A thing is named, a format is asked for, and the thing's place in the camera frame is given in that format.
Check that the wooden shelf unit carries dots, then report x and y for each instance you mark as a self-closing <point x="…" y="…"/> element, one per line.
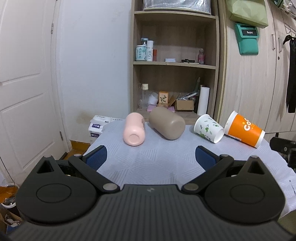
<point x="180" y="35"/>

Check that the white tissue pack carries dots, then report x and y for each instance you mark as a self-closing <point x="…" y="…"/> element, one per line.
<point x="96" y="126"/>

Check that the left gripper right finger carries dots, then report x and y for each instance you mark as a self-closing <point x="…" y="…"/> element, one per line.
<point x="214" y="167"/>

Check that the small cardboard box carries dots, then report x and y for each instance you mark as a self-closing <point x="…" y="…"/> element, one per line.
<point x="184" y="105"/>

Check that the white paper towel roll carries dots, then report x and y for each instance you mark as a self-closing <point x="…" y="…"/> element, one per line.
<point x="203" y="100"/>

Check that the pink cup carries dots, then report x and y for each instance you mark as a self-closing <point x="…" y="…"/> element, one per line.
<point x="134" y="131"/>

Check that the white floral paper cup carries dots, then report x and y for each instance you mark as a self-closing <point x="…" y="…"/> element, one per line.
<point x="208" y="128"/>

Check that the white door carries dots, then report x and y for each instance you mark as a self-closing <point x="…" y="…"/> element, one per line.
<point x="31" y="120"/>

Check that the white small cup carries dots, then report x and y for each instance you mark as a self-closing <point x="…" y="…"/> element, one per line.
<point x="153" y="98"/>

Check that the teal Redmi pouch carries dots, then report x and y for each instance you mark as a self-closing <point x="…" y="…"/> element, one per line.
<point x="247" y="38"/>

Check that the pink small bottle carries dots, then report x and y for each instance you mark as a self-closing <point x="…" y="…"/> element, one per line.
<point x="201" y="57"/>

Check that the white patterned table cloth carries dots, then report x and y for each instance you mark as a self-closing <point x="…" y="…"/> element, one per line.
<point x="159" y="161"/>

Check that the silver wrapped storage box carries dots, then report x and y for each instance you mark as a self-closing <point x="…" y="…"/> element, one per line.
<point x="197" y="6"/>

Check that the white flat tin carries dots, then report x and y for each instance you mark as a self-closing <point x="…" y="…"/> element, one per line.
<point x="170" y="60"/>

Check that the wooden wardrobe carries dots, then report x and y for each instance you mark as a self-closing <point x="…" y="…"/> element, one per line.
<point x="255" y="86"/>

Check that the green pouch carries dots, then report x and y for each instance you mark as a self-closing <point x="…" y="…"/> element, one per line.
<point x="252" y="12"/>

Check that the red liquid bottle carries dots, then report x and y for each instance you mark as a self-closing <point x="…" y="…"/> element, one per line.
<point x="154" y="55"/>

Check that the white pump bottle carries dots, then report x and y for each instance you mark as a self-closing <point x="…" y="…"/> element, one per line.
<point x="149" y="48"/>

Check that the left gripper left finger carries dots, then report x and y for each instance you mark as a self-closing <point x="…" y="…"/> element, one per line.
<point x="87" y="166"/>

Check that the teal white jar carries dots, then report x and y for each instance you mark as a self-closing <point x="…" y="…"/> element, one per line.
<point x="141" y="53"/>

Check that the orange floral box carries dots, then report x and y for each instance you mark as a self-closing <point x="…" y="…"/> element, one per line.
<point x="163" y="99"/>

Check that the orange paper cup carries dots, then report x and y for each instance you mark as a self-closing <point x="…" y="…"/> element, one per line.
<point x="240" y="128"/>

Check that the black flat item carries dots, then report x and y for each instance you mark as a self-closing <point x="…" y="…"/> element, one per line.
<point x="189" y="61"/>

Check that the taupe tumbler cup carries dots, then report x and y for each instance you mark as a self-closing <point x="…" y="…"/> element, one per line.
<point x="169" y="124"/>

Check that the black wire rack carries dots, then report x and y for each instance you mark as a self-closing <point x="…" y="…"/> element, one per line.
<point x="286" y="9"/>

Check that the clear bottle beige cap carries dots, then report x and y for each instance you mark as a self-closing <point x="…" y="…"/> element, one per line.
<point x="145" y="95"/>

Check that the pink flat box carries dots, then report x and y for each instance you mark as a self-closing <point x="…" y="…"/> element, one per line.
<point x="151" y="107"/>

